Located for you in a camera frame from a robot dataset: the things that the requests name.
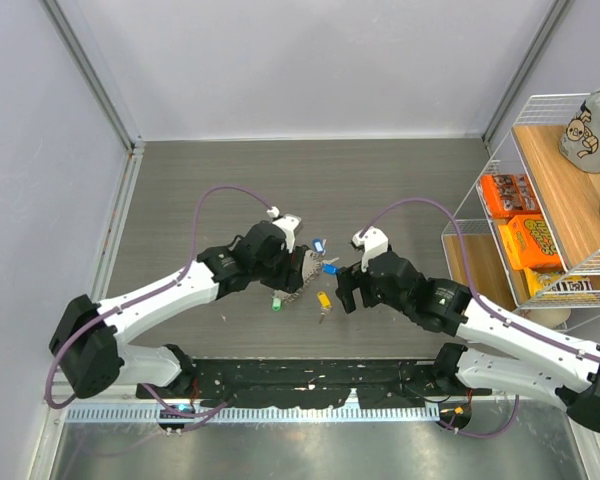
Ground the yellow key tag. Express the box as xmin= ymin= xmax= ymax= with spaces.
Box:
xmin=317 ymin=291 xmax=332 ymax=310

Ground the silver key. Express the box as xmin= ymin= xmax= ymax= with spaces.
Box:
xmin=318 ymin=308 xmax=329 ymax=324

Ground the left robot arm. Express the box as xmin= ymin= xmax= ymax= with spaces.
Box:
xmin=49 ymin=215 xmax=308 ymax=399

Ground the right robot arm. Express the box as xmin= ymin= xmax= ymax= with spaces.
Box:
xmin=336 ymin=251 xmax=600 ymax=434

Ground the blue key tag right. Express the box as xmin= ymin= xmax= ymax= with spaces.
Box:
xmin=321 ymin=257 xmax=339 ymax=276

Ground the blue key tag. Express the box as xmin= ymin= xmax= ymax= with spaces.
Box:
xmin=312 ymin=238 xmax=326 ymax=255
xmin=321 ymin=257 xmax=339 ymax=276

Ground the green key tag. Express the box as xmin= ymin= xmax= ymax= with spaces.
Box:
xmin=271 ymin=297 xmax=282 ymax=312

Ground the blue key tag upper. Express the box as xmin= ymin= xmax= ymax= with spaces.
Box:
xmin=312 ymin=238 xmax=326 ymax=255

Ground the orange snack box top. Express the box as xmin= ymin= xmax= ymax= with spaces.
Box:
xmin=479 ymin=174 xmax=540 ymax=219

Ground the orange yellow snack box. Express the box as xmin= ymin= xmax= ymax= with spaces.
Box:
xmin=498 ymin=214 xmax=561 ymax=271

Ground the yellow snack bag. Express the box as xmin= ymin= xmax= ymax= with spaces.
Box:
xmin=523 ymin=268 xmax=594 ymax=300

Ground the grey printed pouch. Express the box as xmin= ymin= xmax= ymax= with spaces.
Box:
xmin=559 ymin=88 xmax=600 ymax=174

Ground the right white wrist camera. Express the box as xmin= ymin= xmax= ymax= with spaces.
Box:
xmin=351 ymin=226 xmax=389 ymax=272

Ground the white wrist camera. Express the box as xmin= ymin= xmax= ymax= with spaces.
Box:
xmin=351 ymin=226 xmax=389 ymax=272
xmin=266 ymin=206 xmax=302 ymax=253

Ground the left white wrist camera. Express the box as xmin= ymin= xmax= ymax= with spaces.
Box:
xmin=266 ymin=206 xmax=302 ymax=253

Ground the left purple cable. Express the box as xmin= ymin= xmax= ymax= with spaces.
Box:
xmin=46 ymin=185 xmax=276 ymax=434

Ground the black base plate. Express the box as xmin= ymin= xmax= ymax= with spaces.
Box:
xmin=156 ymin=359 xmax=468 ymax=409

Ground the white slotted cable duct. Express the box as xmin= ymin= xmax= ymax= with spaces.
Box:
xmin=65 ymin=401 xmax=440 ymax=425

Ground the white wire shelf rack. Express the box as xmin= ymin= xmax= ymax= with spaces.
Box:
xmin=441 ymin=93 xmax=600 ymax=331

